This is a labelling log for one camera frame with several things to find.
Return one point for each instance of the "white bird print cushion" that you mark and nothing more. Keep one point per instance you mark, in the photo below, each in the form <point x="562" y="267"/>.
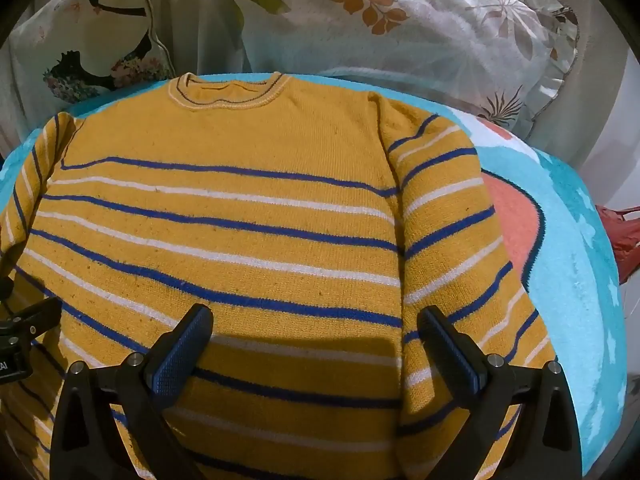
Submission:
<point x="90" y="50"/>

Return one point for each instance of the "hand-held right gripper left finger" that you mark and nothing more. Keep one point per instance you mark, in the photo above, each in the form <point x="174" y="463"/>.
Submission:
<point x="176" y="355"/>

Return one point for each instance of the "white leaf print pillow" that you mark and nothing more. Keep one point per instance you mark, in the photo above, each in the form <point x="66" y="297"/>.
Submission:
<point x="400" y="25"/>

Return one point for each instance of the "teal cartoon printed blanket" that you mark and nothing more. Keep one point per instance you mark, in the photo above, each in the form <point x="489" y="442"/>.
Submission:
<point x="565" y="260"/>

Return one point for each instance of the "yellow striped knit sweater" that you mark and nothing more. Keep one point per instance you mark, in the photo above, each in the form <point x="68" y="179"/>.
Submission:
<point x="230" y="240"/>

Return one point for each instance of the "red plastic bag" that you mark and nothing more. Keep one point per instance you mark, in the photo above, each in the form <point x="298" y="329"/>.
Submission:
<point x="622" y="240"/>

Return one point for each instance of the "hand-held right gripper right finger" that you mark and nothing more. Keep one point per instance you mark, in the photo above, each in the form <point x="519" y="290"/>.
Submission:
<point x="454" y="355"/>

